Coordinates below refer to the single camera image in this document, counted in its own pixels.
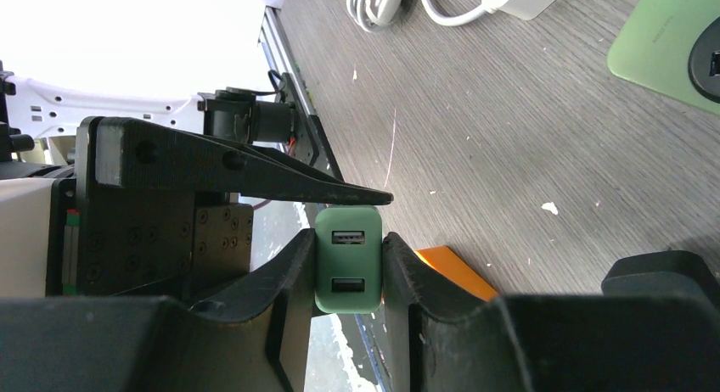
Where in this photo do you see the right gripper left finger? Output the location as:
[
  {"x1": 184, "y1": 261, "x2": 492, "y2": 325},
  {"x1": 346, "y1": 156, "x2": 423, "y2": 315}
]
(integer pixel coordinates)
[{"x1": 1, "y1": 229, "x2": 315, "y2": 391}]

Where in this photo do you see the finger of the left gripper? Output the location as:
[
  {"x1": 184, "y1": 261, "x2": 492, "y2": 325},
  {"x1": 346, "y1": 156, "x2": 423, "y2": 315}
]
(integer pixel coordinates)
[
  {"x1": 601, "y1": 250, "x2": 719, "y2": 295},
  {"x1": 94, "y1": 117, "x2": 394, "y2": 205}
]

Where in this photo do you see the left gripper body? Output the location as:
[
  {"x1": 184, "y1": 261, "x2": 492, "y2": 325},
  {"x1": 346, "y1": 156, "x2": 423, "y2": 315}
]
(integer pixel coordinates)
[{"x1": 45, "y1": 116, "x2": 254, "y2": 299}]

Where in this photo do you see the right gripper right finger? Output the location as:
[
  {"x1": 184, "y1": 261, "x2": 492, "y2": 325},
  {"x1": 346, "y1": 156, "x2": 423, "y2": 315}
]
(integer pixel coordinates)
[{"x1": 382, "y1": 233, "x2": 719, "y2": 391}]

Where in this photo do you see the orange power strip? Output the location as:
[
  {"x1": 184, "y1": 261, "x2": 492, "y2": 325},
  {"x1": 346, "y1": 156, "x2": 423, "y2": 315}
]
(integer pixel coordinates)
[{"x1": 414, "y1": 245, "x2": 499, "y2": 302}]

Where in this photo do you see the green adapter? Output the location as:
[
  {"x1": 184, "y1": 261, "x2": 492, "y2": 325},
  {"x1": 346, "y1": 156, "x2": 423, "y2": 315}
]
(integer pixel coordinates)
[{"x1": 315, "y1": 206, "x2": 383, "y2": 314}]

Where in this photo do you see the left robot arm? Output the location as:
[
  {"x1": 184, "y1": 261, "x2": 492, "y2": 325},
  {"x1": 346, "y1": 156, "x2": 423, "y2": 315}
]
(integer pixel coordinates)
[{"x1": 1, "y1": 71, "x2": 393, "y2": 313}]

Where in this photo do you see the green power strip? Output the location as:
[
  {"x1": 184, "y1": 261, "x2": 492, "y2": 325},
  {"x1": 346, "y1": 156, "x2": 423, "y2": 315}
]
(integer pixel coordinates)
[{"x1": 607, "y1": 0, "x2": 719, "y2": 115}]

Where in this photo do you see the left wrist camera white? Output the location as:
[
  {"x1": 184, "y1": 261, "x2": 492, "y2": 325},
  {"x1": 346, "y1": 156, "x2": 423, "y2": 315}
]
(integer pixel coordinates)
[{"x1": 1, "y1": 178, "x2": 53, "y2": 298}]

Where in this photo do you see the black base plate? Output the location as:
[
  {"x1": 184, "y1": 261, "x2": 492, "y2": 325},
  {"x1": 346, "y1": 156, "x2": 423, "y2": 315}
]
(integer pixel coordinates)
[{"x1": 281, "y1": 74, "x2": 395, "y2": 392}]

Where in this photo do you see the white cable bundle left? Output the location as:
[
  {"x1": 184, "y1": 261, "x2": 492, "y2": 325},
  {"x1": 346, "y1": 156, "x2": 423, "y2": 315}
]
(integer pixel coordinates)
[{"x1": 346, "y1": 0, "x2": 499, "y2": 34}]

